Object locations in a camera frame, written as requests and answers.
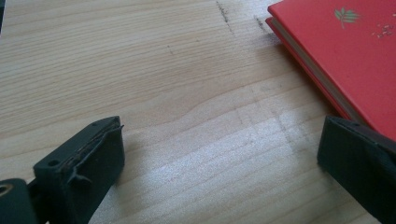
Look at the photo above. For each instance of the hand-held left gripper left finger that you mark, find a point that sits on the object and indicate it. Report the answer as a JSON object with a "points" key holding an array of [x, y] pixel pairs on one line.
{"points": [[84, 168]]}

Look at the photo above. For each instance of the red picture book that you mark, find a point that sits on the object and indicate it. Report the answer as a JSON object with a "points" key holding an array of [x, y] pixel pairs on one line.
{"points": [[351, 56]]}

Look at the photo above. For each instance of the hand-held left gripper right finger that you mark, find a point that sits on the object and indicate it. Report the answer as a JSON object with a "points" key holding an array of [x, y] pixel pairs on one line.
{"points": [[361, 168]]}

